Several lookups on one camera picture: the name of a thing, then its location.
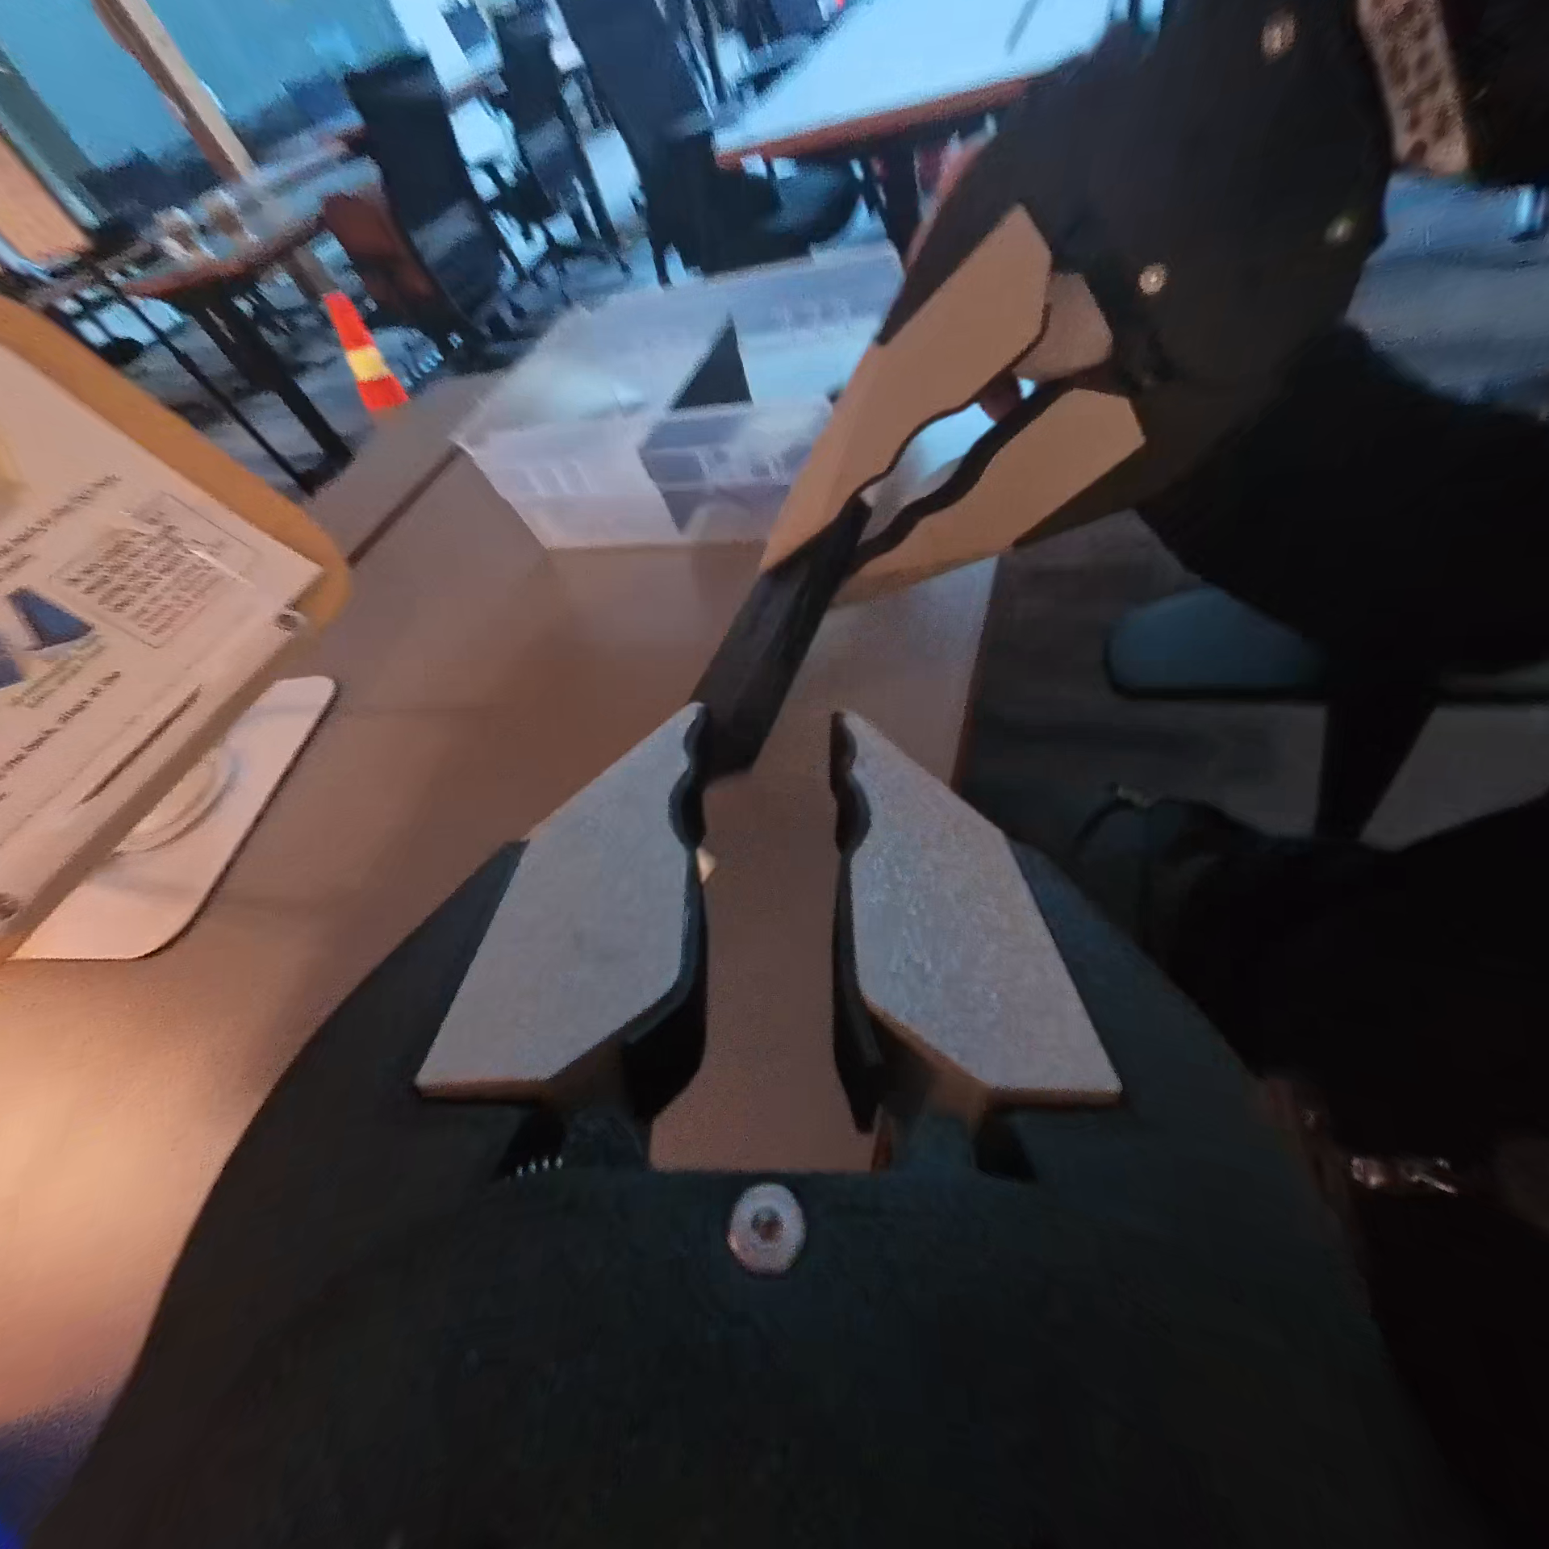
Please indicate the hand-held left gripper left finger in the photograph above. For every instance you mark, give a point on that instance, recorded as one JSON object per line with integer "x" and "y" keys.
{"x": 568, "y": 955}

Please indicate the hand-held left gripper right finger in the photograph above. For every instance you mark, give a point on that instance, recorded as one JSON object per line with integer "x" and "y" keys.
{"x": 968, "y": 955}

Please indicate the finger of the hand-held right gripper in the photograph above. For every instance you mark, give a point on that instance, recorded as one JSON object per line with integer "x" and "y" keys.
{"x": 944, "y": 326}
{"x": 1040, "y": 472}

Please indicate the grey USB hub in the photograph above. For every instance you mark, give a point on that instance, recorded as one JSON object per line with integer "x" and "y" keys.
{"x": 774, "y": 642}

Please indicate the clear plastic bin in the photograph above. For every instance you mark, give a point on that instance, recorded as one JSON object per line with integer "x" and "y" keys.
{"x": 568, "y": 459}

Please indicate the person's right forearm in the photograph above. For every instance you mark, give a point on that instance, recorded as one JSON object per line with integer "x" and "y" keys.
{"x": 1355, "y": 507}

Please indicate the person's right hand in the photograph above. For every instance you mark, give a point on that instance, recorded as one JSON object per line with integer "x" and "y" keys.
{"x": 999, "y": 396}

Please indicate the black bin divider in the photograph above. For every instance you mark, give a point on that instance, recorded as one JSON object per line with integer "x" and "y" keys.
{"x": 715, "y": 374}

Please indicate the black chair with armrest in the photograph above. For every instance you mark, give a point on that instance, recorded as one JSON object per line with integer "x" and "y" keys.
{"x": 1209, "y": 642}

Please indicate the white table with orange edge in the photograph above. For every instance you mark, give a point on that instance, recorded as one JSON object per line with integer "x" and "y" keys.
{"x": 894, "y": 72}

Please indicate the white stand base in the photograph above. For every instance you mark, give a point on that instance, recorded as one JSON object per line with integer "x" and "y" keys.
{"x": 241, "y": 785}

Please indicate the person's dark clothed body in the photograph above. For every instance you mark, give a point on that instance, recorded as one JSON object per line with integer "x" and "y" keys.
{"x": 1390, "y": 1029}

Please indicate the wooden display board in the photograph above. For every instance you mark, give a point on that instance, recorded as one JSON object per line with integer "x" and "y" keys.
{"x": 321, "y": 568}

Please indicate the row of black office chairs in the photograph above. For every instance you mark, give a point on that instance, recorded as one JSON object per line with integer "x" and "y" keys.
{"x": 422, "y": 157}

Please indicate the printed instruction sheet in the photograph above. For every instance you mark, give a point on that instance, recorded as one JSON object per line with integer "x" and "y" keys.
{"x": 120, "y": 629}

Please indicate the orange traffic cone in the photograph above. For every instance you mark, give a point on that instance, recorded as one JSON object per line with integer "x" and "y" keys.
{"x": 363, "y": 350}

